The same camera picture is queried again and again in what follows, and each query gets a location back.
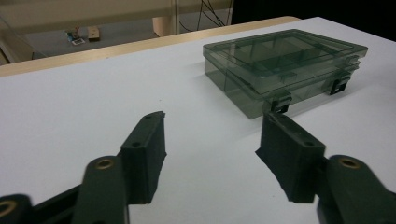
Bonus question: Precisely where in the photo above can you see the black curtain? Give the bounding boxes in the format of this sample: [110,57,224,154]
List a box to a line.
[232,0,396,42]

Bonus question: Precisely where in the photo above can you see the beige wooden desk frame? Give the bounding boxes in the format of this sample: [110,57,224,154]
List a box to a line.
[0,0,234,64]

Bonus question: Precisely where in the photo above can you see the transparent green compartment box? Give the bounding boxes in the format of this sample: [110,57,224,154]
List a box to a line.
[203,28,369,120]

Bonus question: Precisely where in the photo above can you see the black floor cables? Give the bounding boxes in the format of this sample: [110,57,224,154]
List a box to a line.
[178,0,233,33]

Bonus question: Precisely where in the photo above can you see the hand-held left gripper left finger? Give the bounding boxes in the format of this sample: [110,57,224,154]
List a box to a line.
[120,110,168,205]

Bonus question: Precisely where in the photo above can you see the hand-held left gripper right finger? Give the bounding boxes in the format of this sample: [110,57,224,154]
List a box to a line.
[255,111,327,204]

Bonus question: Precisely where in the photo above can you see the white paper sheet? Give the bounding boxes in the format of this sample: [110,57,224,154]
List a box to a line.
[0,17,396,224]

